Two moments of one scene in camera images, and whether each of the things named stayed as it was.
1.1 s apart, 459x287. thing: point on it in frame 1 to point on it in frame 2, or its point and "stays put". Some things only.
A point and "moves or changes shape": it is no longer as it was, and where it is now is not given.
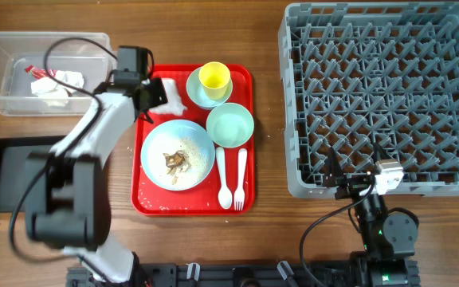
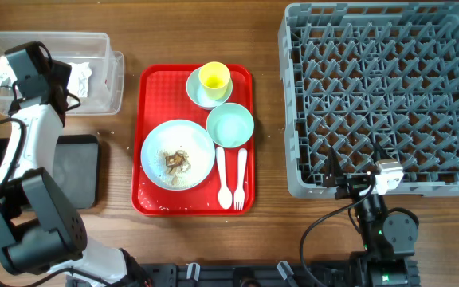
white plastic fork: x=240 y=194 stays put
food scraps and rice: x=181 y=162 moves or changes shape
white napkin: x=174 y=105 to x=5 y=76
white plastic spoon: x=225 y=197 stays put
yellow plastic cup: x=215 y=77 stays put
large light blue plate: x=178 y=155 stays put
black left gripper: x=158 y=96 to x=60 y=70
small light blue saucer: x=198 y=96 stays put
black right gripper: x=351 y=185 stays put
